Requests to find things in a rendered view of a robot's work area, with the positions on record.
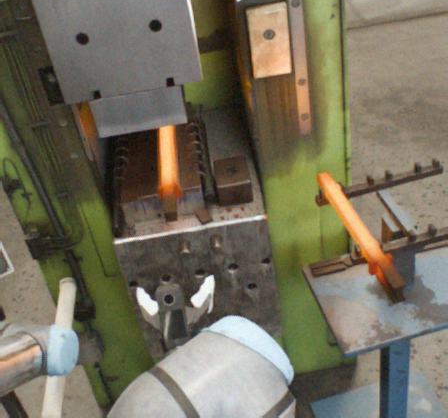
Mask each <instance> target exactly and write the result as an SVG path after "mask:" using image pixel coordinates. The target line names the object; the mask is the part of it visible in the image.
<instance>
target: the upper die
mask: <svg viewBox="0 0 448 418"><path fill-rule="evenodd" d="M89 104H90V107H91V110H92V113H93V116H94V120H95V123H96V126H97V129H98V133H99V136H100V138H103V137H109V136H114V135H120V134H126V133H131V132H137V131H143V130H149V129H154V128H160V127H166V126H171V125H177V124H183V123H188V117H187V108H186V98H185V89H184V84H181V85H175V82H174V77H171V78H167V87H164V88H158V89H153V90H147V91H141V92H135V93H130V94H124V95H118V96H113V97H107V98H101V94H100V91H99V90H97V91H95V95H94V100H90V101H89Z"/></svg>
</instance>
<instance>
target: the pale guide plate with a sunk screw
mask: <svg viewBox="0 0 448 418"><path fill-rule="evenodd" d="M246 17H247V25H248V33H249V40H250V48H251V56H252V64H253V72H254V77H255V79H258V78H263V77H269V76H275V75H281V74H286V73H292V64H291V52H290V41H289V29H288V17H287V6H286V3H285V2H278V3H272V4H267V5H261V6H255V7H250V8H246Z"/></svg>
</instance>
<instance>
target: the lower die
mask: <svg viewBox="0 0 448 418"><path fill-rule="evenodd" d="M186 108H187V116H189V115H194V113H193V108H192V103H191V102H186ZM191 123H195V118H194V117H190V118H188V123H183V124H177V125H173V139H174V154H175V170H176V183H178V186H179V190H180V197H178V198H177V211H178V215H183V214H188V213H194V212H196V211H198V210H201V209H204V208H206V205H205V197H204V190H203V182H202V174H195V175H194V176H193V180H191V179H190V176H191V174H192V173H193V172H195V171H201V165H200V163H195V164H193V165H192V169H189V166H190V164H191V163H192V162H193V161H197V160H198V161H200V157H199V153H194V154H192V155H191V159H189V158H188V156H189V154H190V153H191V152H192V151H199V149H198V144H192V145H191V146H190V149H188V148H187V147H188V144H189V143H190V142H192V141H197V135H195V134H193V135H191V136H190V137H189V140H187V135H188V134H189V133H191V132H196V126H190V127H189V128H188V131H186V127H187V125H189V124H191ZM195 124H196V123H195ZM130 134H131V136H130V137H129V136H128V133H126V134H124V138H127V139H128V140H129V141H130V144H131V145H130V146H128V142H127V141H126V140H124V147H126V148H128V149H129V151H130V154H129V155H128V153H127V151H126V150H125V149H123V156H125V157H127V158H128V159H129V162H130V164H129V165H128V164H127V161H126V160H125V159H123V166H125V167H127V168H128V170H129V174H127V172H126V170H125V169H122V176H123V177H126V178H127V179H128V181H129V185H127V184H126V181H125V180H124V179H122V186H121V207H122V210H123V214H124V217H125V220H126V223H127V224H132V223H137V222H143V221H149V220H155V219H160V218H165V215H164V213H163V200H161V196H160V192H159V186H162V161H161V133H160V128H156V129H150V130H143V131H137V132H131V133H130ZM158 214H162V216H161V217H158Z"/></svg>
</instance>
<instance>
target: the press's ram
mask: <svg viewBox="0 0 448 418"><path fill-rule="evenodd" d="M31 3H32V6H33V8H34V11H35V14H36V17H37V20H38V23H39V26H40V29H41V32H42V35H43V38H44V41H45V44H46V47H47V50H48V53H49V56H50V59H51V62H52V65H53V68H54V71H55V73H56V76H57V79H58V82H59V85H60V88H61V91H62V94H63V97H64V100H65V103H66V104H73V103H78V102H84V101H90V100H94V95H95V91H97V90H99V91H100V94H101V98H107V97H113V96H118V95H124V94H130V93H135V92H141V91H147V90H153V89H158V88H164V87H167V78H171V77H174V82H175V85H181V84H187V83H192V82H198V81H202V80H203V76H202V70H201V63H200V57H199V51H198V44H197V38H196V32H195V25H194V19H193V13H192V6H191V1H190V0H31Z"/></svg>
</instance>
